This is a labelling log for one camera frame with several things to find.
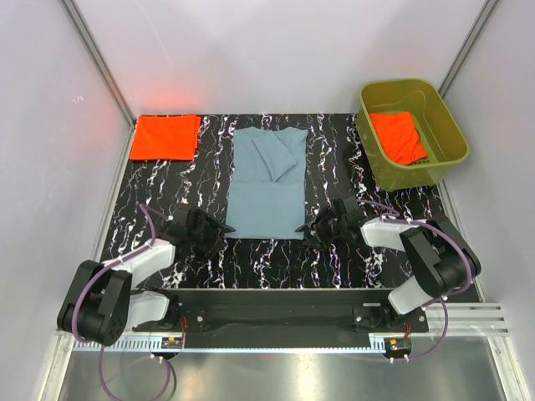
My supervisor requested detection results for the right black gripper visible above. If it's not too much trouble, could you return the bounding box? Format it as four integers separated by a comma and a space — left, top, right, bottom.
297, 206, 348, 251

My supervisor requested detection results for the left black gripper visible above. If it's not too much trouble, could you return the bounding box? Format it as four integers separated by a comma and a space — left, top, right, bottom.
187, 211, 234, 257

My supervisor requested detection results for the grey-blue t-shirt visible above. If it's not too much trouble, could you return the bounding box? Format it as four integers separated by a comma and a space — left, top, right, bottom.
226, 127, 308, 240

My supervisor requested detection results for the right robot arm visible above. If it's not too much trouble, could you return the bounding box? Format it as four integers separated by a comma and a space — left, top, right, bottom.
295, 198, 482, 332

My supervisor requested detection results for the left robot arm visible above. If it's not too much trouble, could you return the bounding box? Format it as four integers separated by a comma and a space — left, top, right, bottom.
56, 205, 235, 347

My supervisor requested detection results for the black marbled table mat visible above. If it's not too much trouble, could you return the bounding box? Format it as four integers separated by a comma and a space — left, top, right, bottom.
103, 114, 445, 289

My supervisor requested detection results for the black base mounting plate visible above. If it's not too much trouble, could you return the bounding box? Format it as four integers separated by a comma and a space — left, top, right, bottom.
136, 289, 429, 352

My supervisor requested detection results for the folded orange t-shirt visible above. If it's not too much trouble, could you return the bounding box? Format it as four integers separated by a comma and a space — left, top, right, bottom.
129, 114, 201, 161

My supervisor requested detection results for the left orange connector box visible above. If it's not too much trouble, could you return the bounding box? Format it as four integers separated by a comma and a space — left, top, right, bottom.
161, 336, 184, 349

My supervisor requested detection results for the orange connector box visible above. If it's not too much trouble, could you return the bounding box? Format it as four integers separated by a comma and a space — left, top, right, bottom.
386, 338, 412, 352
161, 336, 184, 349

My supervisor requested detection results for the orange t-shirt in bin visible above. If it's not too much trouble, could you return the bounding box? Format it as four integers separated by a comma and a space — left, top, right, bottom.
369, 112, 428, 165

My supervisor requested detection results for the olive green plastic bin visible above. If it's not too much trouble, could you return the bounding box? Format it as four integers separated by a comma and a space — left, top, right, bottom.
356, 79, 470, 191

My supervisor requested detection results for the right orange connector box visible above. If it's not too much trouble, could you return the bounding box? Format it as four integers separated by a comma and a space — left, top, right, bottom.
386, 338, 412, 352

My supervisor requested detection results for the aluminium frame rail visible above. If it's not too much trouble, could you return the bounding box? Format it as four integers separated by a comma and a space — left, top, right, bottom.
56, 302, 513, 356

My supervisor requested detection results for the left aluminium corner post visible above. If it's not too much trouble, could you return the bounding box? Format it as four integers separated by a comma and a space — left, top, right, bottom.
59, 0, 137, 129

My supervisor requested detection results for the aluminium corner post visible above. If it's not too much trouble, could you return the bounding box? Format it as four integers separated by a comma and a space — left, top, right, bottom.
59, 0, 137, 129
438, 0, 501, 99

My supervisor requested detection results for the right aluminium corner post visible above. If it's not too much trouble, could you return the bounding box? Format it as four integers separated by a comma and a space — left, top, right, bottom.
438, 0, 501, 99

